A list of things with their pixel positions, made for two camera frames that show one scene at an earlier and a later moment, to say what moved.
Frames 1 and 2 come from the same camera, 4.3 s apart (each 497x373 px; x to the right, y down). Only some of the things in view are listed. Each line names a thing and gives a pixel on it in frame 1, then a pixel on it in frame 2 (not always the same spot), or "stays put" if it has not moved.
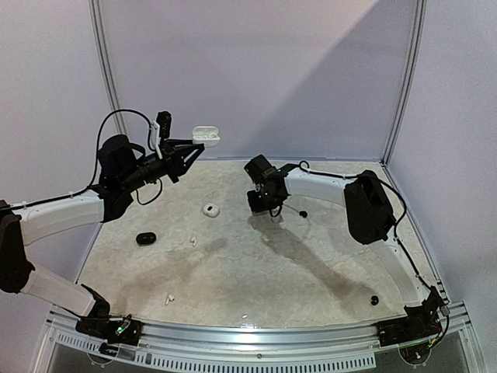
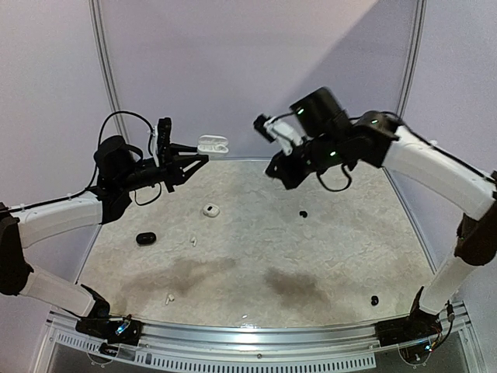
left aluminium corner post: [98, 23] stays put
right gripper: [260, 200] -> [297, 164]
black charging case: [146, 238] stays put
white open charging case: [211, 210] stays put
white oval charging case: [207, 135] -> [214, 146]
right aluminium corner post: [411, 78] stays put
